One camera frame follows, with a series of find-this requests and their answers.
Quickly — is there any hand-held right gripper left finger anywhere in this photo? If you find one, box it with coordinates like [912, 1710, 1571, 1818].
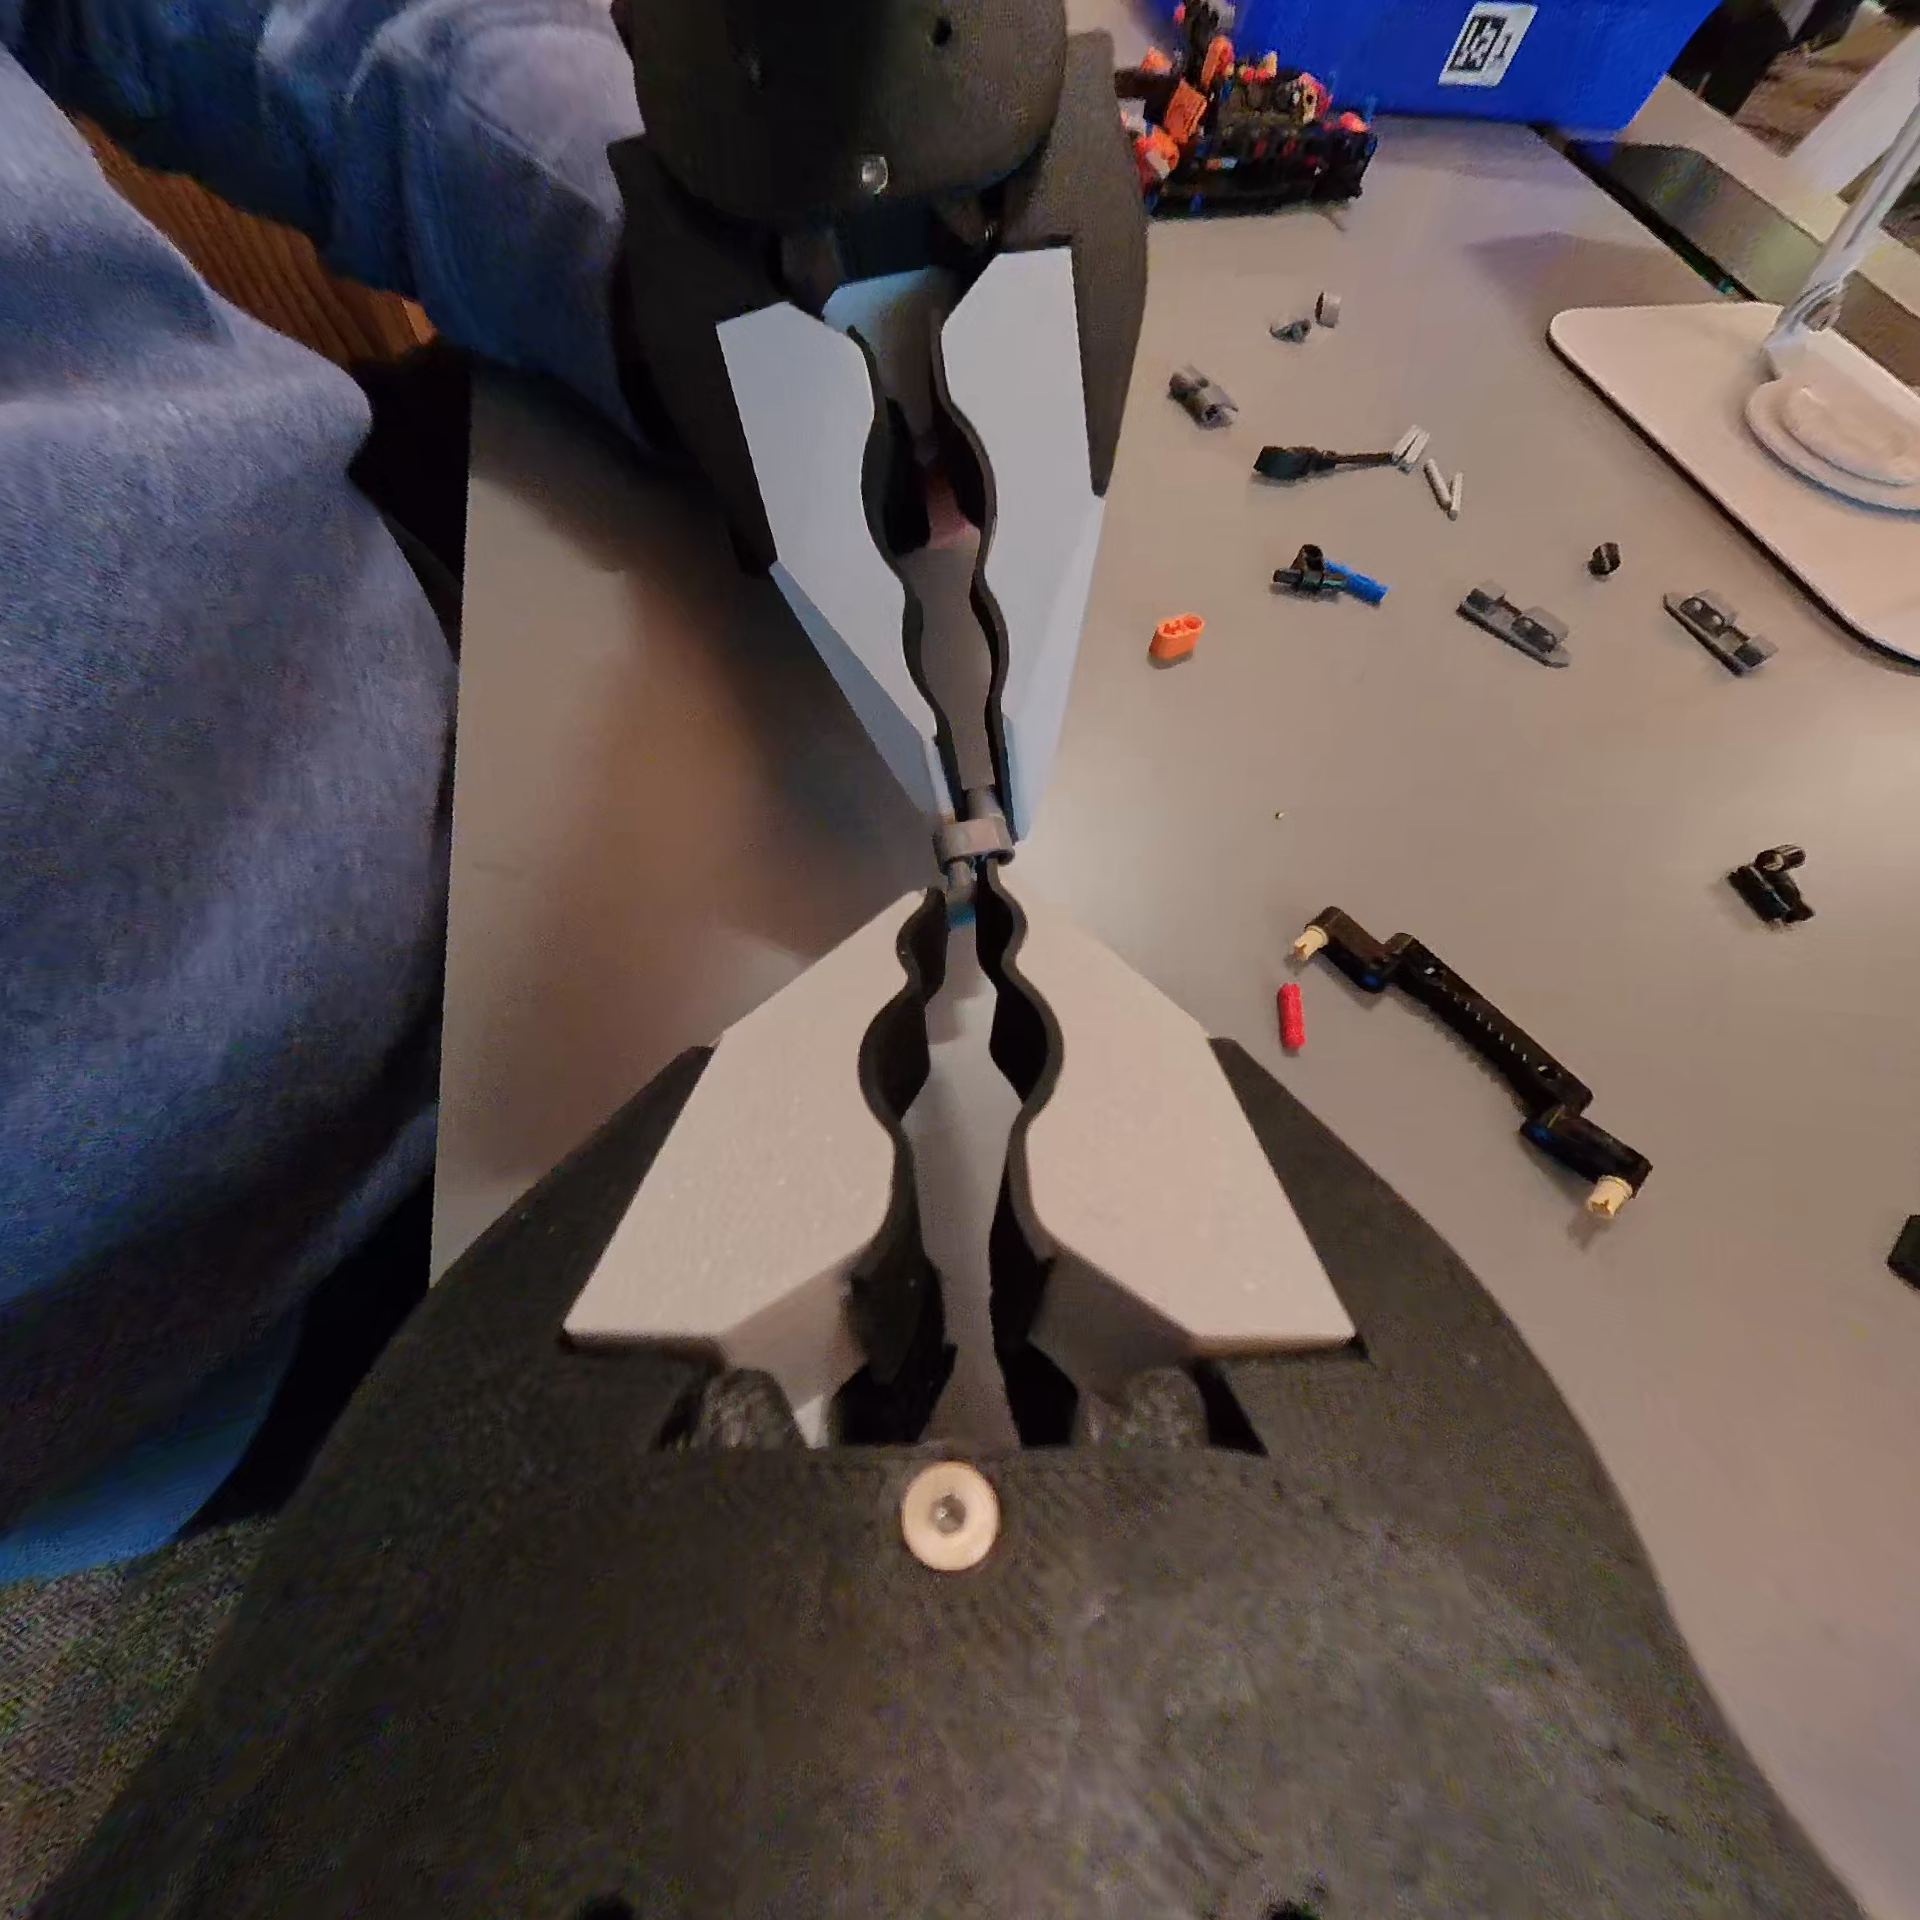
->
[563, 884, 962, 1451]

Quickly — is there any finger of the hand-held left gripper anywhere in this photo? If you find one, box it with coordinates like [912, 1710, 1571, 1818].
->
[717, 293, 969, 828]
[932, 244, 1108, 845]

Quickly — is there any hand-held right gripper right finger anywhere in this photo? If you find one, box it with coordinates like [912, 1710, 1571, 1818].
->
[972, 877, 1360, 1451]

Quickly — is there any grey lego connector with axle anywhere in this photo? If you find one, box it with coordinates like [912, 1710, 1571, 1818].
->
[932, 786, 1021, 906]

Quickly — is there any long black lego rack assembly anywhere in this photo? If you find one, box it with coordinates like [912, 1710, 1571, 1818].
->
[1289, 902, 1655, 1221]

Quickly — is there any black and orange lego model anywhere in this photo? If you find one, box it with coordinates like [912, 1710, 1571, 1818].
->
[1119, 0, 1376, 222]

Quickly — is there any grey lego plate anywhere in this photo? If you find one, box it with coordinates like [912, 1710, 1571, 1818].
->
[1663, 589, 1778, 677]
[1459, 583, 1575, 669]

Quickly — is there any black lego connector cluster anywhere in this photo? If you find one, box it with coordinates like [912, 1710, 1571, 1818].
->
[1727, 844, 1818, 926]

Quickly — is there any black connector with blue pin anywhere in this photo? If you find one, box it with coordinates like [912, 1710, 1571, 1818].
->
[1272, 543, 1393, 607]

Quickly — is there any blue plastic bin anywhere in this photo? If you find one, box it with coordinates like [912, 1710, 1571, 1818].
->
[1231, 0, 1728, 139]

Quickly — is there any brown ribbed fabric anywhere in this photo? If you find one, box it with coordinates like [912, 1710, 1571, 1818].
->
[72, 116, 442, 374]

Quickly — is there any white printed tag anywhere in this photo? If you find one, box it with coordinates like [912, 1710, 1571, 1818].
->
[1440, 5, 1541, 90]

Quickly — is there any white monitor stand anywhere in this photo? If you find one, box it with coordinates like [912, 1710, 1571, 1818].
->
[1548, 46, 1920, 663]

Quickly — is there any person's blue sweater torso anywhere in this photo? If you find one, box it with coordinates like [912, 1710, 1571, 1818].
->
[0, 46, 463, 1579]

